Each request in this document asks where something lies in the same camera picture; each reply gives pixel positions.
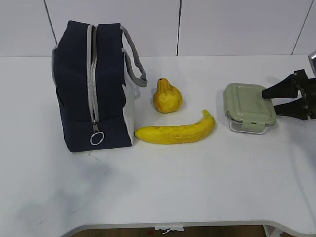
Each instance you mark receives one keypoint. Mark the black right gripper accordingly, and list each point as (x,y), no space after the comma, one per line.
(302,108)

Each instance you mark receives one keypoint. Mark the green lid glass container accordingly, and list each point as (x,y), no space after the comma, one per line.
(246,110)

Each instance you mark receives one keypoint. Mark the yellow pear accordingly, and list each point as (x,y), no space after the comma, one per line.
(167,98)

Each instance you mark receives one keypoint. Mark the yellow banana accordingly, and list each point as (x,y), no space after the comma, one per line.
(182,134)

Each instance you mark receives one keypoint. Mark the navy blue lunch bag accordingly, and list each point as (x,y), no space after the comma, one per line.
(95,70)

